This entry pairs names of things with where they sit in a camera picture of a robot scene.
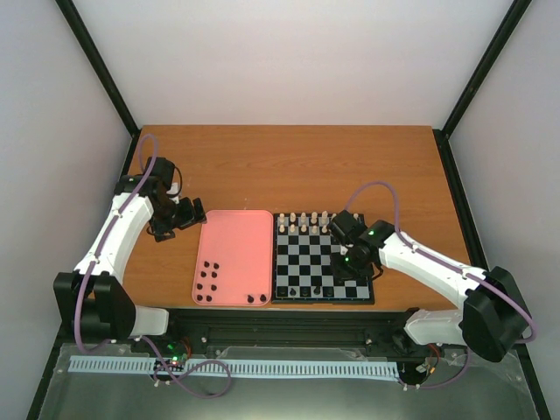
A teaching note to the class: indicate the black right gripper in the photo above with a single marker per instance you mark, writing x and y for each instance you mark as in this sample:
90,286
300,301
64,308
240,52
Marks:
367,272

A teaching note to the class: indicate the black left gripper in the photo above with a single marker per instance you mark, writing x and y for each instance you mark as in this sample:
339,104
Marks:
158,228

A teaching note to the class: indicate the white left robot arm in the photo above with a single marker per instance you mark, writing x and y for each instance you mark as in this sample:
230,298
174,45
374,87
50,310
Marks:
91,298

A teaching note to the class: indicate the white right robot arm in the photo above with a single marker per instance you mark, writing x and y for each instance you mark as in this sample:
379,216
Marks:
489,315

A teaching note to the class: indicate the black white chess board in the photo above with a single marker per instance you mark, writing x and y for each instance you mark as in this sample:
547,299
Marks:
303,260

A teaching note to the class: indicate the pink plastic tray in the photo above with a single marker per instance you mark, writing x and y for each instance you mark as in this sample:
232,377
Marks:
241,242

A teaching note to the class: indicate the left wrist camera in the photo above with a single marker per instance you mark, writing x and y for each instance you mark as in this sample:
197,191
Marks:
169,174

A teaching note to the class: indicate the black aluminium frame rail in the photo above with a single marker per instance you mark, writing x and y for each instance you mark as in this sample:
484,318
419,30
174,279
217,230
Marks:
372,333

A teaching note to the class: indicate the light blue cable duct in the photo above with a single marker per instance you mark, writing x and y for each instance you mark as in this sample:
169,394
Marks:
245,369

